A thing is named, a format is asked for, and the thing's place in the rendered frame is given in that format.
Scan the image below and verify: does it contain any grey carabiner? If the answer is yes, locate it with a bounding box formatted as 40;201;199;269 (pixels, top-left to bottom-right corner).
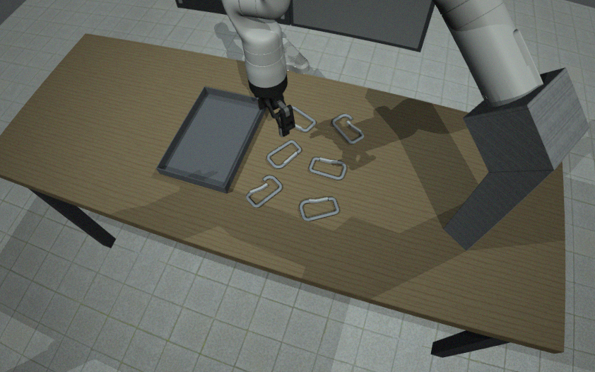
246;175;282;208
299;197;339;221
267;140;302;168
331;114;364;144
309;157;346;180
292;106;316;132

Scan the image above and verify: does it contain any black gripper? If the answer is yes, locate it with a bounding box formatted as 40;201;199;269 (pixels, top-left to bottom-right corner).
248;74;295;137

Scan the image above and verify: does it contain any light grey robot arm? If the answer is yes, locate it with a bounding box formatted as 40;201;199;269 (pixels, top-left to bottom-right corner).
222;0;543;107

